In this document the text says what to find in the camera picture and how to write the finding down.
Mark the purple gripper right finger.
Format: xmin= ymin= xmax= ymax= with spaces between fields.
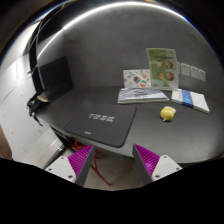
xmin=132 ymin=144 xmax=182 ymax=185

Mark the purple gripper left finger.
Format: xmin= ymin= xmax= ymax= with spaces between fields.
xmin=46 ymin=145 xmax=95 ymax=186

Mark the yellow computer mouse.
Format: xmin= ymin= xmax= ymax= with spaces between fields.
xmin=160 ymin=106 xmax=176 ymax=121

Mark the black mouse pad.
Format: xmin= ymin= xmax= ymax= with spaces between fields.
xmin=65 ymin=104 xmax=136 ymax=148

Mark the stack of magazines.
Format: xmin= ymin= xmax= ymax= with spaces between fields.
xmin=117 ymin=88 xmax=169 ymax=104

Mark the black bag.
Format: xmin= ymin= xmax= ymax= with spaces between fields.
xmin=27 ymin=92 xmax=49 ymax=125

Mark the white blue box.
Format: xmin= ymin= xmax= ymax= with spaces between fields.
xmin=171 ymin=89 xmax=210 ymax=114

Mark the white illustrated card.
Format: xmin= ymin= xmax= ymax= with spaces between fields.
xmin=123 ymin=69 xmax=151 ymax=88

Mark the black monitor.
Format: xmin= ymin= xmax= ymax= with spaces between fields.
xmin=39 ymin=57 xmax=74 ymax=103

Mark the green standing poster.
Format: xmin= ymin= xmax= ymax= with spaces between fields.
xmin=146 ymin=48 xmax=179 ymax=90

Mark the red cable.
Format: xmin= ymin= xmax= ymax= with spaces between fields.
xmin=72 ymin=140 xmax=112 ymax=187

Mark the white wall socket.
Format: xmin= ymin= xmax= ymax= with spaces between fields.
xmin=181 ymin=63 xmax=190 ymax=76
xmin=199 ymin=69 xmax=206 ymax=82
xmin=191 ymin=66 xmax=199 ymax=79

